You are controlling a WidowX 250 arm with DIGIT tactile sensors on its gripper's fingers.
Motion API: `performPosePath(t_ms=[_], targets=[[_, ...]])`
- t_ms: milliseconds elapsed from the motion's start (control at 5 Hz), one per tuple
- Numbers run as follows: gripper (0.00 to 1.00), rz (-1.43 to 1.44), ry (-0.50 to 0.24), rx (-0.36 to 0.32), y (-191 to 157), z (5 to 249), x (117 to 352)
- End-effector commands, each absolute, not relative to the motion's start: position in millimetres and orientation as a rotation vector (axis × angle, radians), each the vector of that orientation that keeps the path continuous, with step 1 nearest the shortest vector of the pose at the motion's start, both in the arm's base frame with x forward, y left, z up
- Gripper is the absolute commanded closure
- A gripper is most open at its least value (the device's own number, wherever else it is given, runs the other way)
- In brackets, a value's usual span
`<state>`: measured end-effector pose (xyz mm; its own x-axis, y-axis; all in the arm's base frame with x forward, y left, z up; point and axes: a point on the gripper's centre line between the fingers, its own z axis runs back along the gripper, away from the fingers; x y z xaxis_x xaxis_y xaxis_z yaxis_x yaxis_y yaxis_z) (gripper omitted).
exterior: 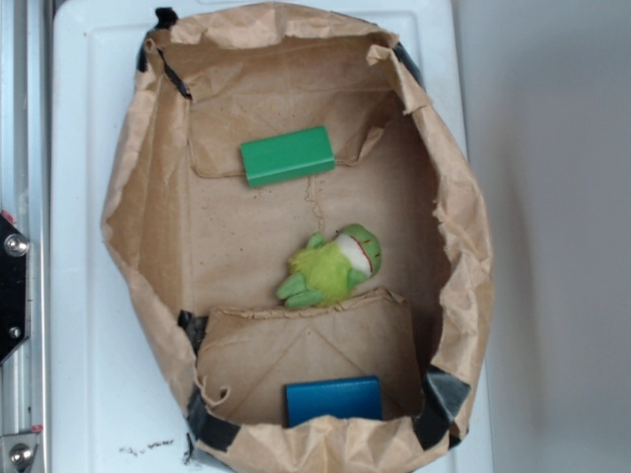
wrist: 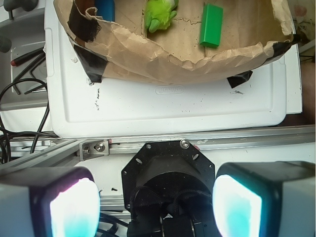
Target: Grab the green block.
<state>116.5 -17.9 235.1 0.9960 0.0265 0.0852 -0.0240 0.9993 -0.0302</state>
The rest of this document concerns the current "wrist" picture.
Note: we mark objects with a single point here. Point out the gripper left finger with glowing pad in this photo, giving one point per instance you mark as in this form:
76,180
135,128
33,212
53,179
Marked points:
48,202

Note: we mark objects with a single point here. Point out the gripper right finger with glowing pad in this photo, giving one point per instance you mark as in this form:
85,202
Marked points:
265,199

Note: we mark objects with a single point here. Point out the green rectangular block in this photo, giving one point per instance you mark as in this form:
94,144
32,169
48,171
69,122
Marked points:
211,26

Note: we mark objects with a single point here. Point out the blue rectangular block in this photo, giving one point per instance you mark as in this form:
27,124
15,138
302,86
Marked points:
106,9

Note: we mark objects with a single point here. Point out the brown paper bag tray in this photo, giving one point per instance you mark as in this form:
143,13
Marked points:
254,33

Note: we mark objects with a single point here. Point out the green plush toy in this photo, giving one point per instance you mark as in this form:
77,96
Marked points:
158,14

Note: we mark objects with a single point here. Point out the aluminium extrusion rail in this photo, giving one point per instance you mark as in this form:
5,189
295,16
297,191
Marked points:
289,143

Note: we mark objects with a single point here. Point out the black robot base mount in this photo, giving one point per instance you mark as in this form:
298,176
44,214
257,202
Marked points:
167,188

